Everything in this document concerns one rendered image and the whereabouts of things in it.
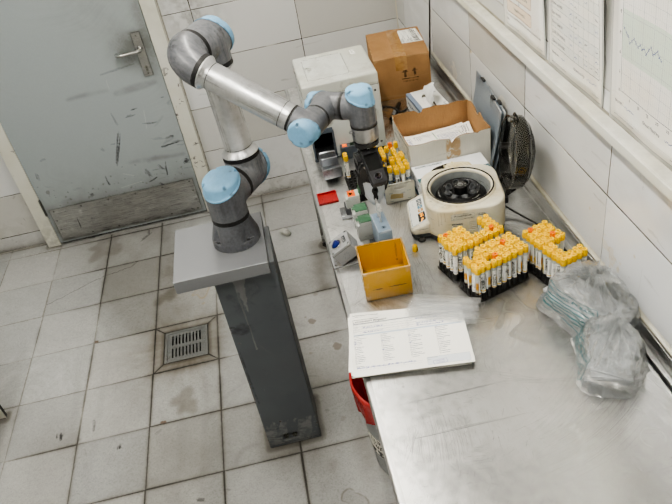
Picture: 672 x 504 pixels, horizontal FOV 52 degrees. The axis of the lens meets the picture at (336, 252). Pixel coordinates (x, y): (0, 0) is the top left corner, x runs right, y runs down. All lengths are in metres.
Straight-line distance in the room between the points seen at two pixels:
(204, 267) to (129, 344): 1.36
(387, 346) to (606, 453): 0.56
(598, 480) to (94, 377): 2.36
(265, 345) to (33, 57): 2.07
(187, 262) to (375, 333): 0.67
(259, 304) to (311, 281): 1.19
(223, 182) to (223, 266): 0.25
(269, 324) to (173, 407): 0.87
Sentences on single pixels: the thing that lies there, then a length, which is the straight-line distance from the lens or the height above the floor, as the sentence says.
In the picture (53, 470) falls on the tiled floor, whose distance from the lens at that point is 3.06.
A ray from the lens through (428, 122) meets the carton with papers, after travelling 2.53.
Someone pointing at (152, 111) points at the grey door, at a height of 0.68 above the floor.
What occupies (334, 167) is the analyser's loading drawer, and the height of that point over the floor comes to 0.93.
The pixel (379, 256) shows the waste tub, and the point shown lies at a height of 0.92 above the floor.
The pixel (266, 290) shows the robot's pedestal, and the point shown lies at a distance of 2.19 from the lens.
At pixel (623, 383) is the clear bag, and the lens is 1.64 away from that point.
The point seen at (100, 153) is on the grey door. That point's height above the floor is 0.51.
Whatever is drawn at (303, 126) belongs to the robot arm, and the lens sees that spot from 1.76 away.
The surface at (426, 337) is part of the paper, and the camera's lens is 1.76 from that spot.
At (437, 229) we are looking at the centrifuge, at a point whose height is 0.92.
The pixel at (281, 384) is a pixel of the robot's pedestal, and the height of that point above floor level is 0.33.
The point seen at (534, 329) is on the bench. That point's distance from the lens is 1.80.
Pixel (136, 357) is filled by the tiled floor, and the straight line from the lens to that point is 3.32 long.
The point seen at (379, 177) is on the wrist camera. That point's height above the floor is 1.15.
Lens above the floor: 2.14
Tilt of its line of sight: 37 degrees down
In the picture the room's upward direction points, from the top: 11 degrees counter-clockwise
